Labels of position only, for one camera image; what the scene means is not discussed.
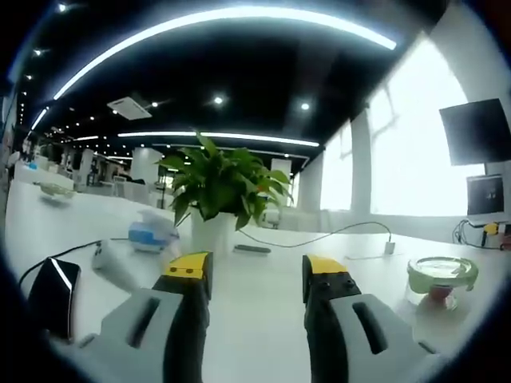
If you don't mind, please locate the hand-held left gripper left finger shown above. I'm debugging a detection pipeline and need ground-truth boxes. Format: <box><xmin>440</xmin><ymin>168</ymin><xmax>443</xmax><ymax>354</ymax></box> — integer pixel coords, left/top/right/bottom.
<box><xmin>77</xmin><ymin>250</ymin><xmax>215</xmax><ymax>383</ymax></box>

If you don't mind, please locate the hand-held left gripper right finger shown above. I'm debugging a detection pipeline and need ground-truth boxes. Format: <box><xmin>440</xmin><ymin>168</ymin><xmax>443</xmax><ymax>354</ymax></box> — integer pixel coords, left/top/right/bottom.
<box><xmin>301</xmin><ymin>254</ymin><xmax>438</xmax><ymax>383</ymax></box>

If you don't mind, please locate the clear container with tomato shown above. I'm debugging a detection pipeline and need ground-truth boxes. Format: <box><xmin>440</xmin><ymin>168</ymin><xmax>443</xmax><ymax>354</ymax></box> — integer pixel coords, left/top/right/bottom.
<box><xmin>406</xmin><ymin>256</ymin><xmax>479</xmax><ymax>312</ymax></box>

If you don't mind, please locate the red tomato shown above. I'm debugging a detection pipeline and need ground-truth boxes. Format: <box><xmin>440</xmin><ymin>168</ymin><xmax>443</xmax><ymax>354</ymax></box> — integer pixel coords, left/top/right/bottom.
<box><xmin>427</xmin><ymin>286</ymin><xmax>451</xmax><ymax>304</ymax></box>

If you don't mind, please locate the green latched container lid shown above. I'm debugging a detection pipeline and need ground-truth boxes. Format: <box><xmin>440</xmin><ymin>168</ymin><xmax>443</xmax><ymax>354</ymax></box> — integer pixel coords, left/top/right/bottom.
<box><xmin>406</xmin><ymin>256</ymin><xmax>479</xmax><ymax>291</ymax></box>

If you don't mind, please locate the white tabletop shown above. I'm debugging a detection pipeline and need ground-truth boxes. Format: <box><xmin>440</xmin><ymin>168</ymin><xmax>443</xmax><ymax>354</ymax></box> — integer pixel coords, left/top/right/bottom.
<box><xmin>4</xmin><ymin>179</ymin><xmax>511</xmax><ymax>383</ymax></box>

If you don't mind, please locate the white power adapter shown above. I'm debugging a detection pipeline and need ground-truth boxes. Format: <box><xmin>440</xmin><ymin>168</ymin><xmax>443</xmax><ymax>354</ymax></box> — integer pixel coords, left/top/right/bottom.
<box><xmin>91</xmin><ymin>239</ymin><xmax>139</xmax><ymax>289</ymax></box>

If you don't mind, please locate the blue tissue pack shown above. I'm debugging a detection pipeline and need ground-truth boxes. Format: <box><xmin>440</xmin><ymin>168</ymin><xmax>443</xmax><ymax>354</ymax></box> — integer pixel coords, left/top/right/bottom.
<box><xmin>127</xmin><ymin>210</ymin><xmax>180</xmax><ymax>254</ymax></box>

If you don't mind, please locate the black phone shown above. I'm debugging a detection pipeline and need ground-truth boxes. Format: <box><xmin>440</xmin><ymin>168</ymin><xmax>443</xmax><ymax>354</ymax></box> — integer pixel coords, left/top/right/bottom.
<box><xmin>26</xmin><ymin>257</ymin><xmax>82</xmax><ymax>343</ymax></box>

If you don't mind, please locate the white plant pot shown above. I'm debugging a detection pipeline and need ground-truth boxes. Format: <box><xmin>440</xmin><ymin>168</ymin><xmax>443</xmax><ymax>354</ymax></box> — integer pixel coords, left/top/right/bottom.
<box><xmin>190</xmin><ymin>211</ymin><xmax>234</xmax><ymax>256</ymax></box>

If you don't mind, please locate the green potted plant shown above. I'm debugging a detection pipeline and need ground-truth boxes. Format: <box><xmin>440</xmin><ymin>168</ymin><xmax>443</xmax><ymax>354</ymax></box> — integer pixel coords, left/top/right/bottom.
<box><xmin>154</xmin><ymin>128</ymin><xmax>295</xmax><ymax>231</ymax></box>

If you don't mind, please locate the small dark monitor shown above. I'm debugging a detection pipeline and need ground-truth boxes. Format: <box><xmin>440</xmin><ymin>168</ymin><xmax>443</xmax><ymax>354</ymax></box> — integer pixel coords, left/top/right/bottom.
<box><xmin>465</xmin><ymin>173</ymin><xmax>509</xmax><ymax>217</ymax></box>

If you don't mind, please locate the ceiling air conditioner unit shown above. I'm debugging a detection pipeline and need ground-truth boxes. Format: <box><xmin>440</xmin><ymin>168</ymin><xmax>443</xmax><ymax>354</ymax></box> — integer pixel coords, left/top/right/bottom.
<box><xmin>106</xmin><ymin>95</ymin><xmax>153</xmax><ymax>120</ymax></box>

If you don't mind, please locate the white charging cable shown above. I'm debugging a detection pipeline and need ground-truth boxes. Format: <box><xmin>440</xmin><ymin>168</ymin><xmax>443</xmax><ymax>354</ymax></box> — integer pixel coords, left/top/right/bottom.
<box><xmin>239</xmin><ymin>221</ymin><xmax>393</xmax><ymax>248</ymax></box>

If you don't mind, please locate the black cable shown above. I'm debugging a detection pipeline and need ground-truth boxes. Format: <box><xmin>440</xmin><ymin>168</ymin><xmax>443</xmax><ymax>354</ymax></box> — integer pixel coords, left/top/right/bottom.
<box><xmin>18</xmin><ymin>237</ymin><xmax>129</xmax><ymax>288</ymax></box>

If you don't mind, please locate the black wall monitor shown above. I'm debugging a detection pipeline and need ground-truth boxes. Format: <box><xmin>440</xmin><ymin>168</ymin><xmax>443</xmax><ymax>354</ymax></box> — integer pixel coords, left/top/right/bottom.
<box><xmin>438</xmin><ymin>97</ymin><xmax>511</xmax><ymax>167</ymax></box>

